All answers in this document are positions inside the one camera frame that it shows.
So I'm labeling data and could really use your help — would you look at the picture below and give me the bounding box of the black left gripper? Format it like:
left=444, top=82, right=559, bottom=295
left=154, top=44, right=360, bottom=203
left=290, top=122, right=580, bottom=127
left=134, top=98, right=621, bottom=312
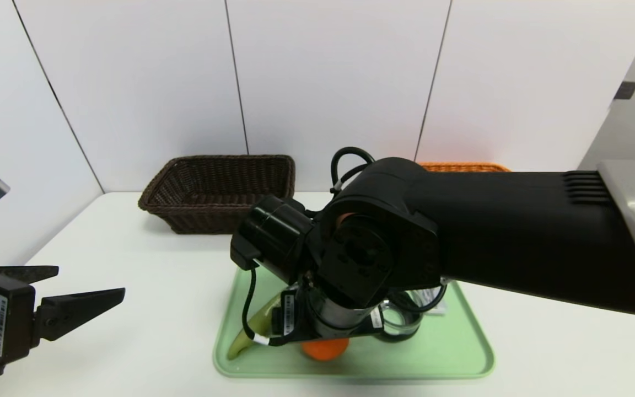
left=0, top=265, right=126, bottom=365

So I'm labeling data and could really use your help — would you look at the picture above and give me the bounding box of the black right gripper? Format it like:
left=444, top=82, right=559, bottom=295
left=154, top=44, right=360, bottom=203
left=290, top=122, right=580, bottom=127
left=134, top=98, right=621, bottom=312
left=271, top=287, right=388, bottom=344

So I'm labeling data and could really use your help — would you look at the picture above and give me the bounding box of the orange fruit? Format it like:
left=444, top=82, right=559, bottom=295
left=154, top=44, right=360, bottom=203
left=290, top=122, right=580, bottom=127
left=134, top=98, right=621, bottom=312
left=301, top=337, right=350, bottom=362

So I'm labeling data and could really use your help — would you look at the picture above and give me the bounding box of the grey brush with green handle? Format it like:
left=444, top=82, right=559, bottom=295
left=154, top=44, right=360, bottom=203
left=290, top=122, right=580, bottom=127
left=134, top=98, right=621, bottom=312
left=227, top=292, right=286, bottom=361

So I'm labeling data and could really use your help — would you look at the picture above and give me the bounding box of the glass cup with black handle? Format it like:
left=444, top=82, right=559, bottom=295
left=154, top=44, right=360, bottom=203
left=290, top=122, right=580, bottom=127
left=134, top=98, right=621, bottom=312
left=379, top=286, right=446, bottom=343

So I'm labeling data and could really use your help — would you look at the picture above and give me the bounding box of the dark brown wicker basket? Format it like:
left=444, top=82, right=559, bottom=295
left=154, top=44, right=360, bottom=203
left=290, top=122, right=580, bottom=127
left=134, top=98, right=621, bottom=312
left=138, top=154, right=296, bottom=234

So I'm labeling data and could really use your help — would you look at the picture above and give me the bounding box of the orange wicker basket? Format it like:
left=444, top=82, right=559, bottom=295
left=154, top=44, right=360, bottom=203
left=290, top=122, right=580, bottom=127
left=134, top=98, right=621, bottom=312
left=418, top=162, right=511, bottom=173

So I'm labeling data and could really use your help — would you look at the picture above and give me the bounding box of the light green plastic tray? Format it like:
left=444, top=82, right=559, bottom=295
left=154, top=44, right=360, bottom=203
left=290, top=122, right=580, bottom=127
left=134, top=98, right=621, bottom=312
left=213, top=265, right=496, bottom=380

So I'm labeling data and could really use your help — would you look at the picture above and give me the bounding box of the right wrist camera unit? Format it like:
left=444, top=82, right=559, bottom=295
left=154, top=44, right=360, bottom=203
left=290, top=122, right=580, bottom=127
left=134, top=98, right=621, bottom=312
left=230, top=194, right=318, bottom=285

